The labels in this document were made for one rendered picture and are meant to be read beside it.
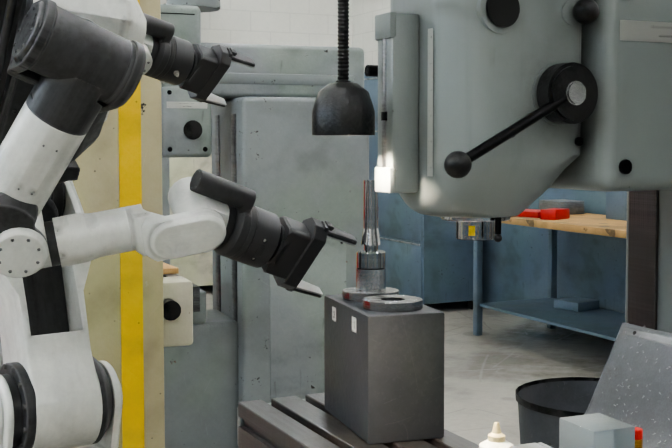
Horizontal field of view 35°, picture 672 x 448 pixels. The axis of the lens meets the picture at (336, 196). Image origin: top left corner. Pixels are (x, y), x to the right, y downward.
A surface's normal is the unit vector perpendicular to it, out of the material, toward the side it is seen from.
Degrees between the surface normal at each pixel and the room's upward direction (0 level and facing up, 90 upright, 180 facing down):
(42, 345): 74
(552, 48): 90
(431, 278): 90
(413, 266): 90
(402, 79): 90
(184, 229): 117
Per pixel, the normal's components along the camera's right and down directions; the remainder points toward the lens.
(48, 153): 0.32, 0.50
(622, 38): 0.42, 0.04
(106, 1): 0.48, -0.21
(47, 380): 0.51, -0.46
